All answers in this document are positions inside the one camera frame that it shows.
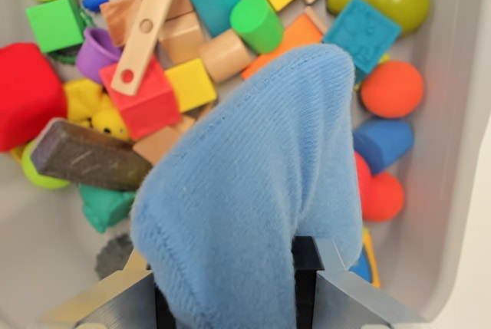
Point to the orange wooden block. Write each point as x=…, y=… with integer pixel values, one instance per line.
x=291, y=41

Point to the purple plastic cup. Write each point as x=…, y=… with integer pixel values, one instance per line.
x=96, y=53

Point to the red foam cube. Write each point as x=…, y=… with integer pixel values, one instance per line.
x=145, y=102

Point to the orange foam ball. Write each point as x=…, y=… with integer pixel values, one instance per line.
x=391, y=89
x=385, y=196

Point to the yellow fabric ABC cube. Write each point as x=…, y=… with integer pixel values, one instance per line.
x=366, y=260

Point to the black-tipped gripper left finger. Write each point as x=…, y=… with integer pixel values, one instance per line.
x=122, y=302

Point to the yellow plush toy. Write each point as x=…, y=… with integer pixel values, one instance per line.
x=88, y=102

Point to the light wooden block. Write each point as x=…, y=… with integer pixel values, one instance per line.
x=182, y=37

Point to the green wooden cylinder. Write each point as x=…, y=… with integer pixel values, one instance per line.
x=255, y=24

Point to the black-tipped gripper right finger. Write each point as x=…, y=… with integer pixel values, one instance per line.
x=337, y=302

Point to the grey plastic gear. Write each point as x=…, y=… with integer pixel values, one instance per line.
x=113, y=258

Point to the natural wooden cylinder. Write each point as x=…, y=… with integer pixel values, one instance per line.
x=224, y=54

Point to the dark weathered wooden block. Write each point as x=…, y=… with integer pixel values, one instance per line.
x=92, y=156

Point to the reddish brown wooden block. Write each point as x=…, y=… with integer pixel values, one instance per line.
x=119, y=22

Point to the green wooden cube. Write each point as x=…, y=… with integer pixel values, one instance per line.
x=55, y=24

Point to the red ribbed rubber ball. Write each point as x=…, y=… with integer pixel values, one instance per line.
x=361, y=170

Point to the lime green ball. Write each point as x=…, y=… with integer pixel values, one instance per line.
x=38, y=175

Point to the light blue plush bean bag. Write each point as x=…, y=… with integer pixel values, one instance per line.
x=249, y=191

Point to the red plush bean bag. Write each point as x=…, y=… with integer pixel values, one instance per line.
x=27, y=95

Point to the teal embossed rubber cube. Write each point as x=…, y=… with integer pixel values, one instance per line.
x=362, y=33

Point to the dark blue foam block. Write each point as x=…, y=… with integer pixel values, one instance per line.
x=383, y=145

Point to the wooden strip with holes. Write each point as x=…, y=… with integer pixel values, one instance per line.
x=147, y=26

